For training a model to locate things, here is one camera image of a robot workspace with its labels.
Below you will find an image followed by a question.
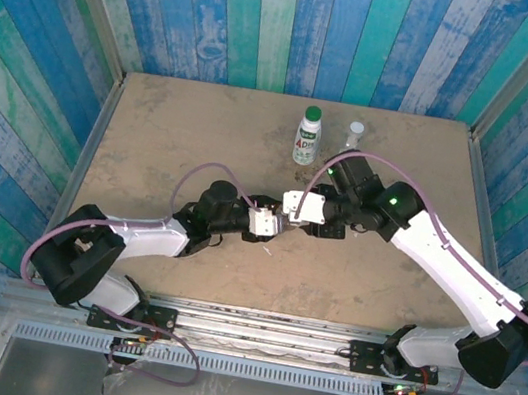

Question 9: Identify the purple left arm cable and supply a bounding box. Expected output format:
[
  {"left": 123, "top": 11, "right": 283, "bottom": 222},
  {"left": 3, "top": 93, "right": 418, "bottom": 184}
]
[{"left": 5, "top": 133, "right": 238, "bottom": 391}]

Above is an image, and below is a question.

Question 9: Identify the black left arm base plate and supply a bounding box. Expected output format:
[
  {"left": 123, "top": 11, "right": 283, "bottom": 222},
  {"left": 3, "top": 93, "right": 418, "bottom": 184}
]
[{"left": 84, "top": 293, "right": 179, "bottom": 343}]

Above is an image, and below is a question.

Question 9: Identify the slotted grey cable duct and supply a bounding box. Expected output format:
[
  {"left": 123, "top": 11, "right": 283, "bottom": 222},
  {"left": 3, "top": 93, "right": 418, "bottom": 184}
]
[{"left": 9, "top": 320, "right": 389, "bottom": 395}]

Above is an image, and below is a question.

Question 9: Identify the white bottle red green label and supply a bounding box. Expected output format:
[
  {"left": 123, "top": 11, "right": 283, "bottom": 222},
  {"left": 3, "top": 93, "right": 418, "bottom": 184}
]
[{"left": 289, "top": 103, "right": 328, "bottom": 169}]

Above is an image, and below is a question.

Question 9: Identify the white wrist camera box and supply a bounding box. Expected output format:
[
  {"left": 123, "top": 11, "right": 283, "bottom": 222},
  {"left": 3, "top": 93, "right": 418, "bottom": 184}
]
[
  {"left": 243, "top": 206, "right": 282, "bottom": 240},
  {"left": 278, "top": 187, "right": 330, "bottom": 230}
]

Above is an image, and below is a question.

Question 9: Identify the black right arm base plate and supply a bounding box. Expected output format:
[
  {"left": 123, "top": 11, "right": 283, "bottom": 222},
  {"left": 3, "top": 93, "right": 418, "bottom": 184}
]
[{"left": 345, "top": 338, "right": 444, "bottom": 388}]

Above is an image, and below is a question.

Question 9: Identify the aluminium side rail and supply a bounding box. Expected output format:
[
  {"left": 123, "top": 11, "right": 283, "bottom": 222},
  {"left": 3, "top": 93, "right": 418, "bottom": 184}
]
[
  {"left": 434, "top": 130, "right": 528, "bottom": 360},
  {"left": 22, "top": 69, "right": 128, "bottom": 289}
]

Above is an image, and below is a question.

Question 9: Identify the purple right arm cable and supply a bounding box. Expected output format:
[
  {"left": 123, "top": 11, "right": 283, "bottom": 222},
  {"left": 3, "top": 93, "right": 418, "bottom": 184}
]
[{"left": 269, "top": 143, "right": 528, "bottom": 395}]

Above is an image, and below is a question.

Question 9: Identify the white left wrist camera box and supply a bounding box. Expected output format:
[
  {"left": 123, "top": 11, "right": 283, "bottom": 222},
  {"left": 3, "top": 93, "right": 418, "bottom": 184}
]
[{"left": 243, "top": 206, "right": 282, "bottom": 240}]

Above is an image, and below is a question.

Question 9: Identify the small electronics board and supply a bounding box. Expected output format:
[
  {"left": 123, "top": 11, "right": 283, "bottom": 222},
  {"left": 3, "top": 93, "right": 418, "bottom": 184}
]
[
  {"left": 385, "top": 380, "right": 426, "bottom": 395},
  {"left": 110, "top": 331, "right": 155, "bottom": 357}
]

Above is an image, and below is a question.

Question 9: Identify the clear bottle green label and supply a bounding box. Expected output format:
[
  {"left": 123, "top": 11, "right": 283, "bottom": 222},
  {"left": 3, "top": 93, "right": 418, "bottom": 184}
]
[{"left": 337, "top": 119, "right": 368, "bottom": 157}]

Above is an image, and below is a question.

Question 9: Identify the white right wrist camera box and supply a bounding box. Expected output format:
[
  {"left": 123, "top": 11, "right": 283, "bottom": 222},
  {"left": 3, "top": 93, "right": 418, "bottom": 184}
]
[{"left": 278, "top": 187, "right": 330, "bottom": 230}]

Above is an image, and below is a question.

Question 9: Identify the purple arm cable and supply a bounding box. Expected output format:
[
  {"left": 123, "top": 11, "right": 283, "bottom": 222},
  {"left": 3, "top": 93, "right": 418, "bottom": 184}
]
[
  {"left": 5, "top": 133, "right": 238, "bottom": 391},
  {"left": 269, "top": 143, "right": 528, "bottom": 395}
]

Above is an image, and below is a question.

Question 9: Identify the aluminium mounting rail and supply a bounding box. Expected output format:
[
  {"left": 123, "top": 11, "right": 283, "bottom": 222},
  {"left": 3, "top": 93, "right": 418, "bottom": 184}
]
[{"left": 0, "top": 266, "right": 528, "bottom": 395}]

